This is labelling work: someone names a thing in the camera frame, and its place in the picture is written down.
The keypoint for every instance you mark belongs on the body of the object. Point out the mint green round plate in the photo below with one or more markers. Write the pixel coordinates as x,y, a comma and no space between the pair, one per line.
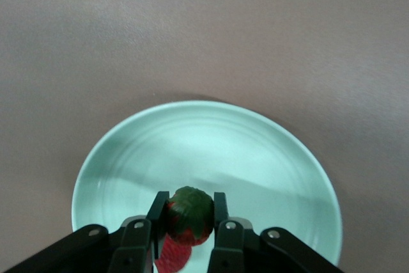
223,158

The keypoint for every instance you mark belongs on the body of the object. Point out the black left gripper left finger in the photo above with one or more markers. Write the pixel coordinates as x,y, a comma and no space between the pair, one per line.
96,250

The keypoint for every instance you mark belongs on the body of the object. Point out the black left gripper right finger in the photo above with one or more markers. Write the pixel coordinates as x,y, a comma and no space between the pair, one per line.
255,254

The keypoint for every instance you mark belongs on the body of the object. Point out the brown table cover mat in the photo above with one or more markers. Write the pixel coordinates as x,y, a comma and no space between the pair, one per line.
191,30

